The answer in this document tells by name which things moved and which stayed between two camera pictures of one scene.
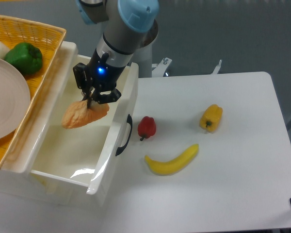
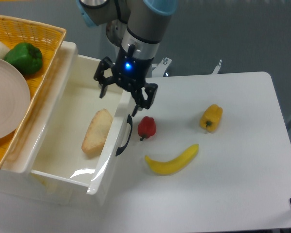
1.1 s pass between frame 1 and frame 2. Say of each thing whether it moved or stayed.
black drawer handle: stayed
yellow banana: stayed
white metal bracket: stayed
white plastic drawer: stayed
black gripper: moved
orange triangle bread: moved
